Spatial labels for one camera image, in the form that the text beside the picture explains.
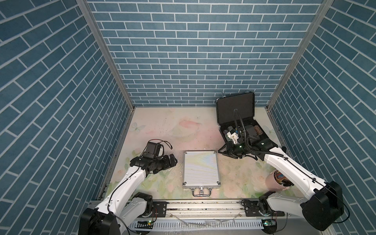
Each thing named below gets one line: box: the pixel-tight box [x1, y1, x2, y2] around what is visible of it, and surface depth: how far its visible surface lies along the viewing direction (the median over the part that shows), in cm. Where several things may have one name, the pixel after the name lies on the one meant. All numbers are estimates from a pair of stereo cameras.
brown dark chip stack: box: [254, 124, 264, 136], surface depth 104 cm
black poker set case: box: [215, 92, 278, 147], surface depth 105 cm
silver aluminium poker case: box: [182, 150, 221, 197], surface depth 80 cm
